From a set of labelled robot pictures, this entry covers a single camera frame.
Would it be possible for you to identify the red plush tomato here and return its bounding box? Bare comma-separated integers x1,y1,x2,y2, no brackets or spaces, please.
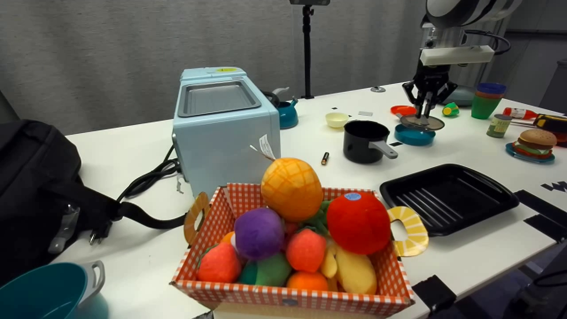
324,189,393,256

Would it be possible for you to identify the orange plush fruit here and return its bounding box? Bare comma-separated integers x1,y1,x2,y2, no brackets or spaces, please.
285,269,331,292

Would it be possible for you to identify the orange plush pineapple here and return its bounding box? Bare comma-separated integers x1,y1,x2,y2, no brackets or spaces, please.
258,155,326,222

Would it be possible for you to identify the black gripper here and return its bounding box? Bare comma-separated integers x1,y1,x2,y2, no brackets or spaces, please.
402,61,459,118

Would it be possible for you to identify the black backpack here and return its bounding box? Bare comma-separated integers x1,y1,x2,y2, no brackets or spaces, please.
0,90,191,285

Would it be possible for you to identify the black tripod stand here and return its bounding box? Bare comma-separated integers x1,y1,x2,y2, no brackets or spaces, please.
289,0,333,100

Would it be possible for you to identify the black ridged grill tray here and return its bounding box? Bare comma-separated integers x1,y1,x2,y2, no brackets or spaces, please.
377,162,521,237

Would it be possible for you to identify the small red round plate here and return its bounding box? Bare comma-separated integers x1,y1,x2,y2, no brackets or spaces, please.
390,102,420,118

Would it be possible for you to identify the yellow green toy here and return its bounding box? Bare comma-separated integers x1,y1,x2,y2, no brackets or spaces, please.
441,100,462,118

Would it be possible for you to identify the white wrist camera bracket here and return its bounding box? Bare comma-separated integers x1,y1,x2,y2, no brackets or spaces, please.
418,43,496,67

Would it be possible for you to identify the round black lid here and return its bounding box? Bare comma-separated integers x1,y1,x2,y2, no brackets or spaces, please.
398,113,446,132

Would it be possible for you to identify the red checkered cardboard basket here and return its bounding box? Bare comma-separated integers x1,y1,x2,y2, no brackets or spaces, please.
170,180,430,319

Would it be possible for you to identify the black pot with grey handle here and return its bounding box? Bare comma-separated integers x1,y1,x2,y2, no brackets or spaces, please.
342,118,400,164

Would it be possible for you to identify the purple plush fruit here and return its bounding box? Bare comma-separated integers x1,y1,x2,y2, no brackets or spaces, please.
234,205,287,261

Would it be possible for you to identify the small cream bowl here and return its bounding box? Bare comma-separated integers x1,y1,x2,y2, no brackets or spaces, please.
324,109,351,130

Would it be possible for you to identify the grey green can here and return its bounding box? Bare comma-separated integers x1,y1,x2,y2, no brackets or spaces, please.
485,113,514,139

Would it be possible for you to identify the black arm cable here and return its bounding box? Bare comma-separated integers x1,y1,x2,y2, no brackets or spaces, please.
466,28,512,58

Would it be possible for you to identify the toy burger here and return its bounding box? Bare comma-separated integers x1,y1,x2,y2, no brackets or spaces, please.
512,125,558,159

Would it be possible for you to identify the red orange plush peach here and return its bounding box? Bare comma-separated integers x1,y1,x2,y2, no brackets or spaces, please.
285,226,328,274
195,238,244,283

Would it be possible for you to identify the green plastic cup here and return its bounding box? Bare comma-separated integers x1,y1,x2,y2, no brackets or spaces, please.
469,91,503,120

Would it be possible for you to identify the yellow plush banana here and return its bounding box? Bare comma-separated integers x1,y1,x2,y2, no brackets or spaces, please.
319,244,379,295

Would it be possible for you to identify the green plush fruit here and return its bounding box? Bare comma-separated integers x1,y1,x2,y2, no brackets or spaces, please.
237,253,292,288

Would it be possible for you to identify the blue plastic cup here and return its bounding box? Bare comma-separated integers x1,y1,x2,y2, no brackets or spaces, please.
475,81,508,98

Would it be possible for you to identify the light blue box appliance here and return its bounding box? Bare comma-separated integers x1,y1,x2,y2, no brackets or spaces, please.
172,65,281,199

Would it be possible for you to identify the black appliance power cable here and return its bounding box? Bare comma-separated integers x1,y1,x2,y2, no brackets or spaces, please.
117,143,182,201

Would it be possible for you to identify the teal round plate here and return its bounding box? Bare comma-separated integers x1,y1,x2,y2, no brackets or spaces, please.
505,139,556,164

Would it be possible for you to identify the red white small package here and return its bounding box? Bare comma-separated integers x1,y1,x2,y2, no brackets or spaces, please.
501,106,542,123

